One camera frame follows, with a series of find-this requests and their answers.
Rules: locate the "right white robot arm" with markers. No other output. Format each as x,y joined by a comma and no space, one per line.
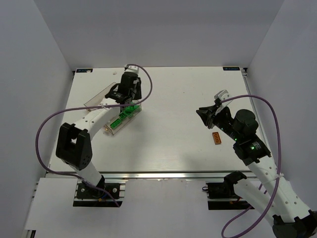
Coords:
287,214

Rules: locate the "green lego with eyes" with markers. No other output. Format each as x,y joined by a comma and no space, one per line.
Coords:
131,109

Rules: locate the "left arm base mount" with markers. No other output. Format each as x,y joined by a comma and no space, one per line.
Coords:
86,196

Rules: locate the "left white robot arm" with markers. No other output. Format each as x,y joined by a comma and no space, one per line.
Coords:
74,140

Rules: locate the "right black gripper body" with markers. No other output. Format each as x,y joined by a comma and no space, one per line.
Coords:
212,117

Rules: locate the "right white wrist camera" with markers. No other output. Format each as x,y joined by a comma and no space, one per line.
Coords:
220,97

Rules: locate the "upturned green 2x4 lego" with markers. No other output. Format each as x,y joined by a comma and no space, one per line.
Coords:
116,123

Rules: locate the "clear compartment organizer tray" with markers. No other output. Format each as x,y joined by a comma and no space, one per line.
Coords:
94,101

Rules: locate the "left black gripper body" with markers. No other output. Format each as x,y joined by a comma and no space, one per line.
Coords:
121,96

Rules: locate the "aluminium table edge rail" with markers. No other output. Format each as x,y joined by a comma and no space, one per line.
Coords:
262,129

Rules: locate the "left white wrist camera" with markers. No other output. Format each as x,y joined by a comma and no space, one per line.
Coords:
131,68

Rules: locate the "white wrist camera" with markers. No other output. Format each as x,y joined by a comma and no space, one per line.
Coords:
131,68
220,97

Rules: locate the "upturned orange lego plate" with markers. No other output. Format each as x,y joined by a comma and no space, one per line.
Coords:
216,138

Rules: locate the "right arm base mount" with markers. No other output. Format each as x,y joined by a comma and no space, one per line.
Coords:
221,195

